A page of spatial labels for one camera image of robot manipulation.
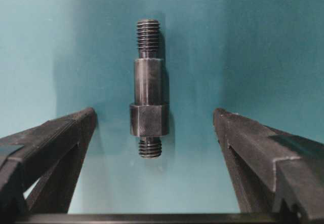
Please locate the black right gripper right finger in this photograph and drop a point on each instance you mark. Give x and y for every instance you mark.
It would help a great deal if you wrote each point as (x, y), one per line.
(271, 170)

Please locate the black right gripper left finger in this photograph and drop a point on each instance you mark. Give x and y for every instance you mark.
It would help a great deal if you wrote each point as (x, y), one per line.
(40, 166)

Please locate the dark threaded metal shaft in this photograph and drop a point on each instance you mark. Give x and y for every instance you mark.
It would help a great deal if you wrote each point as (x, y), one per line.
(149, 113)

